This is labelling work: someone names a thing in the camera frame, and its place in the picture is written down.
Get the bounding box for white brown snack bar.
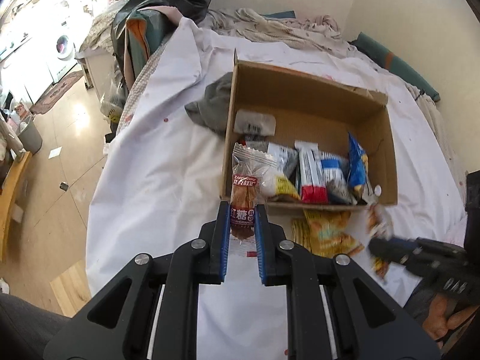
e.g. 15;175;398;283
365;203;395;282

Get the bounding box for red white snack bar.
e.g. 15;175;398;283
295;141;329;205

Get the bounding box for blue white snack bag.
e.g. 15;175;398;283
319;151;356;205

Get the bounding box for brown sugar snack packet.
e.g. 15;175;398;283
229;143;277;241

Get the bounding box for blue snack packet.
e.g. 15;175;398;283
347;133;368;197

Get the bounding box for white snack bag dark contents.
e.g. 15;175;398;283
246;141;300;203

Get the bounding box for person right hand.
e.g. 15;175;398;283
422;294;479;348

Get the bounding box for yellow chips bag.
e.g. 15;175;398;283
290;210;364;258

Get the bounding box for white bed sheet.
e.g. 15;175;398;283
86;18;466;359

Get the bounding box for wooden furniture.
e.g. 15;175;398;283
0;152;32;262

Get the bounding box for brown cardboard box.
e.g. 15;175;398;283
220;58;398;206

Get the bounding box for grey trash bin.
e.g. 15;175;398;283
18;117;43;155

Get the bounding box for teal pillow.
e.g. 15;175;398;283
350;33;441;102

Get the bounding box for small white packet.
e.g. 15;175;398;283
233;109;276;137

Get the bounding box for grey cloth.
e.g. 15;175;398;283
185;72;233;137

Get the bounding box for floor rug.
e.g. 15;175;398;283
30;71;84;115

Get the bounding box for beige striped blanket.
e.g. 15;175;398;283
200;7;356;58

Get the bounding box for washing machine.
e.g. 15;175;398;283
47;20;77;84

